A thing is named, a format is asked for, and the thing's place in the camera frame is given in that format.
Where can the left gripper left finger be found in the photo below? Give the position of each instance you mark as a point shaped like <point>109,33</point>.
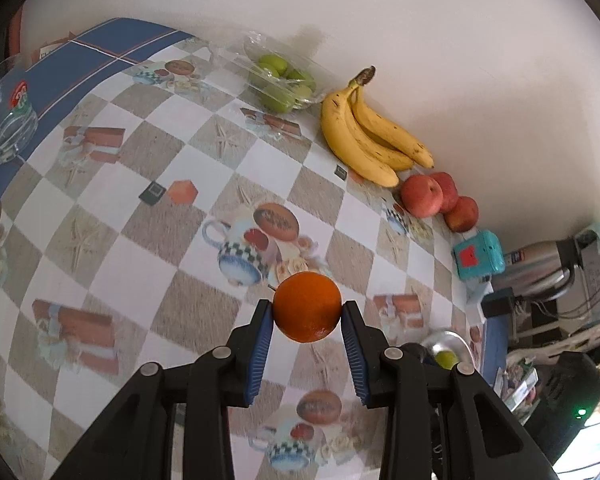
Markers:
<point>249,344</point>

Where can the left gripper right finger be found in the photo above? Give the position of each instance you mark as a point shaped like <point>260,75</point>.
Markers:
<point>365,346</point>

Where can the orange mandarin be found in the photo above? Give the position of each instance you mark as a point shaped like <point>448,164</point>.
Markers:
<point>307,307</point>

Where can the large steel bowl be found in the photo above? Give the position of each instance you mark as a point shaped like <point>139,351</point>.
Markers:
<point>448,340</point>

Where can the green mango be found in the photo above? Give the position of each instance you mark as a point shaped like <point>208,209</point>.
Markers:
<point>447,359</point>

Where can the black power adapter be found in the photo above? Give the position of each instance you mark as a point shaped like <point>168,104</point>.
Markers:
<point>494,305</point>

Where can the teal plastic box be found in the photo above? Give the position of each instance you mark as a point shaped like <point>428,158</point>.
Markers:
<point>479,256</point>

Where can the rear red apple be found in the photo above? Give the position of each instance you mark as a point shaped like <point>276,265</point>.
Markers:
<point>463,216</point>

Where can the red apple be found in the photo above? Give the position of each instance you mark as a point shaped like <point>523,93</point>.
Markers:
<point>421,196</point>
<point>449,191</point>
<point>463,216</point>

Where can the front red apple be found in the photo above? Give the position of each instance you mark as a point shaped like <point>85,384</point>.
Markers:
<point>421,196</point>

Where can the patterned checkered tablecloth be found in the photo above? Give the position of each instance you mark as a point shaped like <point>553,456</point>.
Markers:
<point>150,214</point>

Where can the middle red apple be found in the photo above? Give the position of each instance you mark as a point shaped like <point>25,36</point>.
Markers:
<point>449,191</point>

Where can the steel thermos jug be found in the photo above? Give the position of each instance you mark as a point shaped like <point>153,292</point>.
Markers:
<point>542,271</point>

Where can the yellow banana bunch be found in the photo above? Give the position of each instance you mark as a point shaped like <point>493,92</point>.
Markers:
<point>374,147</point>

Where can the glass mug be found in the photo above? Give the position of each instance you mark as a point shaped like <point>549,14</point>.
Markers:
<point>18,120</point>

